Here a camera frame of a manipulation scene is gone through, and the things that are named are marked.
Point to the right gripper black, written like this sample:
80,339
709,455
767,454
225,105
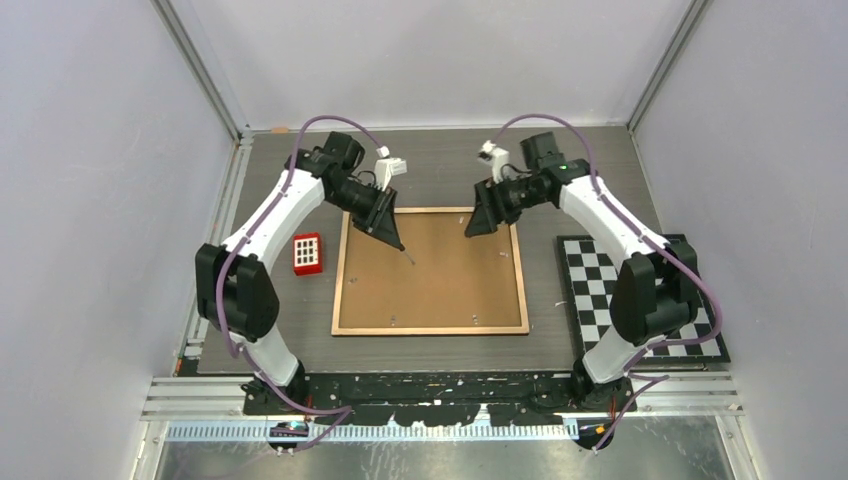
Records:
489,209

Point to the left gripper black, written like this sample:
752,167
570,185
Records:
379,221

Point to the black picture frame with photo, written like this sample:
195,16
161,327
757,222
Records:
455,278

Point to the black white checkerboard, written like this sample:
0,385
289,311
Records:
639,301

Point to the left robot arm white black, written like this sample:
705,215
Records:
234,290

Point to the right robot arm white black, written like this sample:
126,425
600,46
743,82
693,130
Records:
575,188

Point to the red screw box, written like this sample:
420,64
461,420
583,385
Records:
307,256

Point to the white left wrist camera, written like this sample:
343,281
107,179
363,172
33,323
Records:
387,166

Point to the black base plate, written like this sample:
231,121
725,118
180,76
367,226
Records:
452,398

